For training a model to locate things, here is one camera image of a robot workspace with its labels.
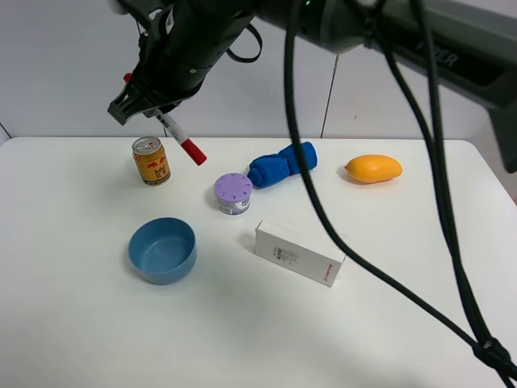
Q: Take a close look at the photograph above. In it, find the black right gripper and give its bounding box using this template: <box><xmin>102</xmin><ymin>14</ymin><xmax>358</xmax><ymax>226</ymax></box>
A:
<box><xmin>107</xmin><ymin>1</ymin><xmax>254</xmax><ymax>125</ymax></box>

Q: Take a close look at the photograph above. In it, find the red white marker pen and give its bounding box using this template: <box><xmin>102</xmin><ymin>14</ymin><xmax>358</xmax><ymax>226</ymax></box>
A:
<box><xmin>154</xmin><ymin>113</ymin><xmax>207</xmax><ymax>166</ymax></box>

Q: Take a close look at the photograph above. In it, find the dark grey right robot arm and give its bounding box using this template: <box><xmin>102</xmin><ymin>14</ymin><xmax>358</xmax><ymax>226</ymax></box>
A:
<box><xmin>108</xmin><ymin>1</ymin><xmax>516</xmax><ymax>173</ymax></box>

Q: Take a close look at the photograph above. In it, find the yellow drink can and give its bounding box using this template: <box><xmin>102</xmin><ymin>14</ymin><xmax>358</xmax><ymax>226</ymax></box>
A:
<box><xmin>132</xmin><ymin>136</ymin><xmax>170</xmax><ymax>186</ymax></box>

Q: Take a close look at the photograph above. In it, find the purple lid air freshener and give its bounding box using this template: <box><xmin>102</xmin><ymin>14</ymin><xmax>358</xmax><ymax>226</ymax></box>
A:
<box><xmin>213</xmin><ymin>172</ymin><xmax>253</xmax><ymax>216</ymax></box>

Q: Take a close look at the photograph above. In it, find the rolled blue towel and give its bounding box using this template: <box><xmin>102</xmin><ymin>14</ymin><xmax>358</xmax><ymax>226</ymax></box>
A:
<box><xmin>247</xmin><ymin>145</ymin><xmax>301</xmax><ymax>188</ymax></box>

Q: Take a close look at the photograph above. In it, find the blue plastic bowl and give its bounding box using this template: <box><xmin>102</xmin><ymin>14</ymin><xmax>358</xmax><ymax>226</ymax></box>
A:
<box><xmin>128</xmin><ymin>217</ymin><xmax>197</xmax><ymax>285</ymax></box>

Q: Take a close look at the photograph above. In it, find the white red carton box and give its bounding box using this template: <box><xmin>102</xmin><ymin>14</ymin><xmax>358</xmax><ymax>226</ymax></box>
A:
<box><xmin>254</xmin><ymin>220</ymin><xmax>347</xmax><ymax>288</ymax></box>

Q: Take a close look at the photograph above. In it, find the yellow mango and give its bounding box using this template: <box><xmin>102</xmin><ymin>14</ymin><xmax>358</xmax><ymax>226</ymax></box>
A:
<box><xmin>344</xmin><ymin>154</ymin><xmax>403</xmax><ymax>183</ymax></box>

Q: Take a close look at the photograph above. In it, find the black cable left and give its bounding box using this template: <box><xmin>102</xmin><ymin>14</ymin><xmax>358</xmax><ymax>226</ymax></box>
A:
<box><xmin>284</xmin><ymin>0</ymin><xmax>517</xmax><ymax>381</ymax></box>

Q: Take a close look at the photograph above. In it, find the black cable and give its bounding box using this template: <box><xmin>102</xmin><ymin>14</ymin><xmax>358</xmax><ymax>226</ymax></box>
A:
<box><xmin>363</xmin><ymin>0</ymin><xmax>517</xmax><ymax>388</ymax></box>
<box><xmin>284</xmin><ymin>0</ymin><xmax>517</xmax><ymax>381</ymax></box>

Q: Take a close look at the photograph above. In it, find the black cable right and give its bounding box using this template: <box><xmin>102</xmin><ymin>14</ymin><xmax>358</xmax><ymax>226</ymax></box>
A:
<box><xmin>363</xmin><ymin>0</ymin><xmax>517</xmax><ymax>388</ymax></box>

